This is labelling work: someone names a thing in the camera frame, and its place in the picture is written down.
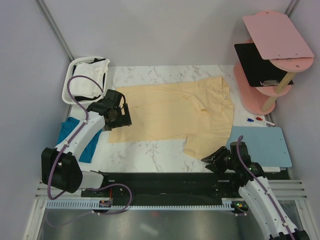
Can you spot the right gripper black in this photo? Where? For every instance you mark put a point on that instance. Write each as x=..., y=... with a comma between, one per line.
x=217, y=155

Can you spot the blue folded t shirt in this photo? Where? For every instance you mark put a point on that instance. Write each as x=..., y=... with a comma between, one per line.
x=67, y=127

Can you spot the pink tiered shelf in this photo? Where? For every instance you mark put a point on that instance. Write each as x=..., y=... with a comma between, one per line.
x=277, y=40

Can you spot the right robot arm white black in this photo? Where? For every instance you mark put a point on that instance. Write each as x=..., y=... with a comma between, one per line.
x=253, y=186

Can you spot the aluminium frame rail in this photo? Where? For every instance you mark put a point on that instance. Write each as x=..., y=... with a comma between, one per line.
x=42, y=193

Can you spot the white t shirt in basket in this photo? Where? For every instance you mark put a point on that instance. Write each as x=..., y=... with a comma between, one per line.
x=87, y=78

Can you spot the red capped marker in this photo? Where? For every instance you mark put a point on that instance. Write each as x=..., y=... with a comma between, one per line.
x=265, y=121

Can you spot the light blue clipboard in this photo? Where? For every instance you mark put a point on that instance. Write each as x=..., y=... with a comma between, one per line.
x=266, y=145

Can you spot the yellow t shirt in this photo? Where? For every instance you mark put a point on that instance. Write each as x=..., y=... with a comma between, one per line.
x=201, y=112

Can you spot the white perforated basket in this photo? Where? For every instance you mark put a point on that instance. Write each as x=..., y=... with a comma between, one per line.
x=86, y=80

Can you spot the black clipboard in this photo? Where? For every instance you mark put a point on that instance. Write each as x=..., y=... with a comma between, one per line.
x=258, y=72

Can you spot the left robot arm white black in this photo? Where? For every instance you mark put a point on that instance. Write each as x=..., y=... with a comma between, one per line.
x=60, y=165

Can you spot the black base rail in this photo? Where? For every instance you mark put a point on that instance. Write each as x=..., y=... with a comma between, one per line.
x=166, y=188

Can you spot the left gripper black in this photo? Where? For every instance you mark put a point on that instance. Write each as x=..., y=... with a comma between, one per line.
x=124, y=120

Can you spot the white slotted cable duct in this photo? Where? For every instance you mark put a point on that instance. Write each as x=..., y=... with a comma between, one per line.
x=69, y=204

